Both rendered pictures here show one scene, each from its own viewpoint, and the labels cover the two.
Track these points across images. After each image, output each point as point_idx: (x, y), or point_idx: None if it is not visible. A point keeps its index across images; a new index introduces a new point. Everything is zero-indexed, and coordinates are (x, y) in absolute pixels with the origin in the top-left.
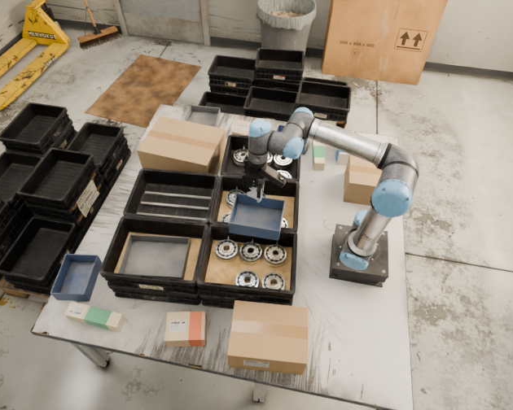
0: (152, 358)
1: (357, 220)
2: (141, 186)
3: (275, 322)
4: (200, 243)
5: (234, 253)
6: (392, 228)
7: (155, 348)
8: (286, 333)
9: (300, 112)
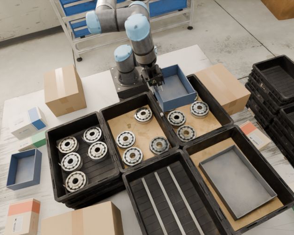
0: (280, 151)
1: (127, 53)
2: None
3: (212, 82)
4: (192, 158)
5: (185, 125)
6: (97, 78)
7: (274, 153)
8: (213, 76)
9: (96, 12)
